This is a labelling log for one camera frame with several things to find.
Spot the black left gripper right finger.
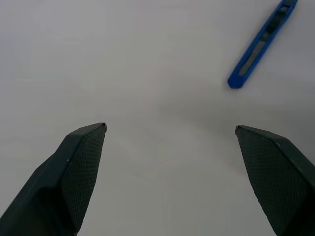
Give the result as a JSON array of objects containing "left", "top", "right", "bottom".
[{"left": 235, "top": 124, "right": 315, "bottom": 236}]

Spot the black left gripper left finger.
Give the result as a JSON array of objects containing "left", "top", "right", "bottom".
[{"left": 0, "top": 122, "right": 107, "bottom": 236}]

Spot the blue utility knife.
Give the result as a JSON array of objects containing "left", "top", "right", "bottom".
[{"left": 226, "top": 0, "right": 298, "bottom": 89}]

